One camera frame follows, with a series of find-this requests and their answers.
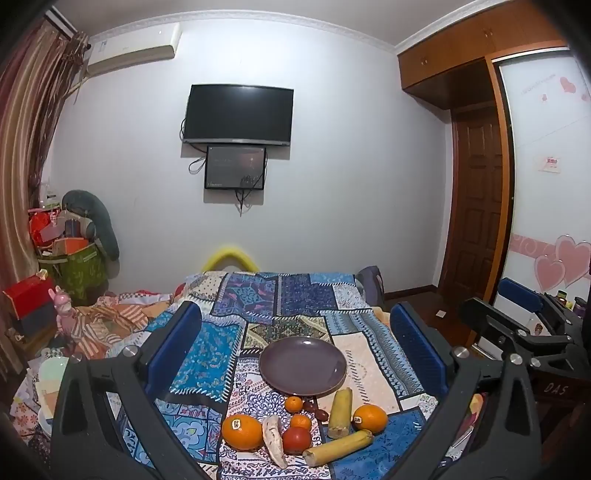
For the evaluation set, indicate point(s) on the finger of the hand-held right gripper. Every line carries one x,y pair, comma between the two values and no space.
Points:
519,294
489,318

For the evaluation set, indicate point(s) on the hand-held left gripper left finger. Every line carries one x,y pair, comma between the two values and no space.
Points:
173,350

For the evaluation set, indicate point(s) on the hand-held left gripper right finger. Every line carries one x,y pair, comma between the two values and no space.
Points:
418,350

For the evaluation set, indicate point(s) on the large orange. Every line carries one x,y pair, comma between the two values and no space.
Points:
370,419
241,433

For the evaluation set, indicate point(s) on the yellow sugarcane piece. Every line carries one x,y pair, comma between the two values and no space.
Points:
340,413
339,447

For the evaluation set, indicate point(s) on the dark red date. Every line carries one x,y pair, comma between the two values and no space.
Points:
309,405
322,414

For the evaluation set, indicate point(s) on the purple plate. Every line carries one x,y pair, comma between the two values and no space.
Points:
300,364

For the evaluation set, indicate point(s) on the small tangerine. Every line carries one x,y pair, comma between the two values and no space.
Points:
301,422
293,404

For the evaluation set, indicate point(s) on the red tomato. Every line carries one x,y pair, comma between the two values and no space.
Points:
296,441

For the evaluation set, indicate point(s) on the orange striped cloth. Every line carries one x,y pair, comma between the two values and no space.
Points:
120,314

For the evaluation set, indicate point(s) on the grey backpack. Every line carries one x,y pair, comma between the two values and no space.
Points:
369,284

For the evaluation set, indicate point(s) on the white heart-print wardrobe door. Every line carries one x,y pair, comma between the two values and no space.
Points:
545,207

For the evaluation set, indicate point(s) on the brown wooden door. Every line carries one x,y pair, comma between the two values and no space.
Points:
478,207

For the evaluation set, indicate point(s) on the yellow bed headboard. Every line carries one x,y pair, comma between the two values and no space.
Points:
231,251

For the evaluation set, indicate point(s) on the pink bunny toy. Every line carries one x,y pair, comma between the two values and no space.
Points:
62,311

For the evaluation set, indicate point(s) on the green storage box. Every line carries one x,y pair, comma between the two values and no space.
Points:
81,272

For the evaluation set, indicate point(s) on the pale green lid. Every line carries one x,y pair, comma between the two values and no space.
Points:
53,374

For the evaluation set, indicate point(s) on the blue patchwork blanket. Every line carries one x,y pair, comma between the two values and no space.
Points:
295,300

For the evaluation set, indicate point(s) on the paper note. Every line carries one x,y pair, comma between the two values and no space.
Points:
548,165

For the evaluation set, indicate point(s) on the grey plush toy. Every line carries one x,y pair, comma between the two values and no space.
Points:
104,226

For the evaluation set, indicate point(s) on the orange box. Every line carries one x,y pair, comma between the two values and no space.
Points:
71,245

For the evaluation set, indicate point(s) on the red gift box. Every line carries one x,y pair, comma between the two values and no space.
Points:
27,293

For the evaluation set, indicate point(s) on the red bag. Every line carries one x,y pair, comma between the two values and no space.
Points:
41,226

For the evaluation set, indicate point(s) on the wooden overhead cabinet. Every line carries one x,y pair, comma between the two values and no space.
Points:
443,60

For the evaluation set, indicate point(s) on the striped brown curtain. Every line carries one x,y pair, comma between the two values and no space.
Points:
27,138

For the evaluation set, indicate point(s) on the white air conditioner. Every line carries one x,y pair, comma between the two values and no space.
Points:
134,50

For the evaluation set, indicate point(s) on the small black wall monitor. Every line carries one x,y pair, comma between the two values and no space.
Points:
235,166

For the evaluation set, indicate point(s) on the black wall television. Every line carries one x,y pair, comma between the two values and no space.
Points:
238,113

